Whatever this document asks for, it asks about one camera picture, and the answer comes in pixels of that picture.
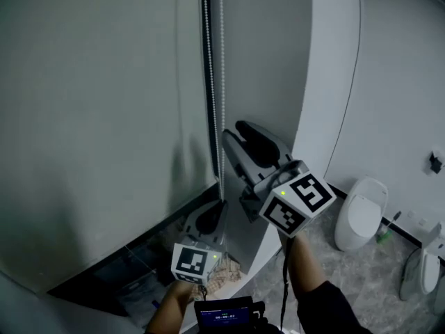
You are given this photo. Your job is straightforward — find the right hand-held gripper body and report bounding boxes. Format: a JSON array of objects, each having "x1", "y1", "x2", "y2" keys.
[{"x1": 238, "y1": 158, "x2": 338, "y2": 239}]

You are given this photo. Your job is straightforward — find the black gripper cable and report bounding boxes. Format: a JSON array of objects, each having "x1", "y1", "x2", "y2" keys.
[{"x1": 279, "y1": 235, "x2": 292, "y2": 331}]

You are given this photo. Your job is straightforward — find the black wall fixture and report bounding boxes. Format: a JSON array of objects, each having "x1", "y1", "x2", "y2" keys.
[{"x1": 426, "y1": 149, "x2": 443, "y2": 176}]

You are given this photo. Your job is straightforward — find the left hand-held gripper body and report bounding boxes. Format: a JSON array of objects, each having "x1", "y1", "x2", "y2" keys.
[{"x1": 170, "y1": 232, "x2": 227, "y2": 287}]

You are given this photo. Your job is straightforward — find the black device with screen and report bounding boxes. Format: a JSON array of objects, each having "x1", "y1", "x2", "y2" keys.
[{"x1": 193, "y1": 295, "x2": 267, "y2": 334}]

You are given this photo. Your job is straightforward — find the white bead chain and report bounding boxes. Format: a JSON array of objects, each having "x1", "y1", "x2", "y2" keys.
[{"x1": 200, "y1": 0, "x2": 227, "y2": 203}]

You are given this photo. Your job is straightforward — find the person's left forearm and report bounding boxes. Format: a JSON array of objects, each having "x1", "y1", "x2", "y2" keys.
[{"x1": 143, "y1": 279, "x2": 204, "y2": 334}]

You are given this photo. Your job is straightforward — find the white bidet fixture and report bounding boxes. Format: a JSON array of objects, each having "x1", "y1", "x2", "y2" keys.
[{"x1": 398, "y1": 221, "x2": 445, "y2": 303}]

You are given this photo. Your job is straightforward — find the person's right forearm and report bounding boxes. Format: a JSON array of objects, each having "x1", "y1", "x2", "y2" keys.
[{"x1": 277, "y1": 230, "x2": 373, "y2": 334}]

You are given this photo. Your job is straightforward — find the grey roller blind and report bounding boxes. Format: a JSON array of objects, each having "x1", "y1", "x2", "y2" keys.
[{"x1": 0, "y1": 0, "x2": 219, "y2": 294}]

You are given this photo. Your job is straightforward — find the beige patterned cloth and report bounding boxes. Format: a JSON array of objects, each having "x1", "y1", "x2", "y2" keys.
[{"x1": 207, "y1": 251, "x2": 243, "y2": 293}]

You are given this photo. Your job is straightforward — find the white toilet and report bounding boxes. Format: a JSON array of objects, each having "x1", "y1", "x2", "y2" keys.
[{"x1": 334, "y1": 175, "x2": 389, "y2": 253}]

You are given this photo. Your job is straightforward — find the green toilet brush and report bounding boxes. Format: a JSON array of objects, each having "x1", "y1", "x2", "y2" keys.
[{"x1": 376, "y1": 209, "x2": 403, "y2": 246}]

